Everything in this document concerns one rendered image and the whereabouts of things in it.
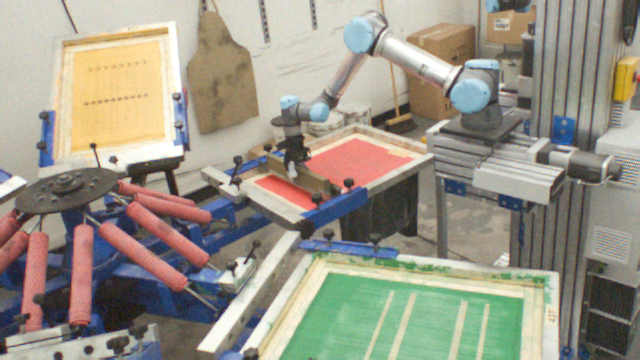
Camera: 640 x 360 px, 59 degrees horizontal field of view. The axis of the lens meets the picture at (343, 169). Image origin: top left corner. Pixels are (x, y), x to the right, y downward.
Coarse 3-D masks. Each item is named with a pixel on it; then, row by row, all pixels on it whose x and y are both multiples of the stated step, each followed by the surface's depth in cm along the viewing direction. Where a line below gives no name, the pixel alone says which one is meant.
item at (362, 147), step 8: (344, 144) 275; (352, 144) 274; (360, 144) 273; (368, 144) 272; (328, 152) 268; (360, 152) 265; (368, 152) 264; (312, 160) 262; (312, 168) 253; (272, 176) 250; (264, 184) 244; (272, 184) 243; (280, 184) 242; (288, 184) 242; (280, 192) 236
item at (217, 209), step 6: (222, 198) 217; (210, 204) 213; (216, 204) 213; (222, 204) 212; (228, 204) 213; (234, 204) 215; (240, 204) 217; (246, 204) 218; (204, 210) 210; (210, 210) 209; (216, 210) 210; (222, 210) 212; (234, 210) 216; (240, 210) 217; (216, 216) 211; (222, 216) 212; (210, 222) 210
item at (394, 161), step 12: (372, 156) 259; (384, 156) 258; (396, 156) 257; (408, 156) 256; (384, 168) 247; (336, 180) 241; (360, 180) 239; (372, 180) 238; (288, 192) 235; (300, 192) 234; (300, 204) 225; (312, 204) 224
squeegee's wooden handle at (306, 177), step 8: (272, 160) 244; (280, 160) 239; (272, 168) 246; (280, 168) 241; (296, 168) 231; (304, 168) 229; (304, 176) 228; (312, 176) 223; (320, 176) 222; (304, 184) 230; (312, 184) 225; (320, 184) 221; (328, 184) 221; (328, 192) 222
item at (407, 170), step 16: (352, 128) 285; (368, 128) 281; (304, 144) 271; (320, 144) 274; (400, 144) 265; (416, 144) 258; (416, 160) 243; (432, 160) 246; (240, 176) 248; (384, 176) 232; (400, 176) 234; (368, 192) 224; (288, 208) 216
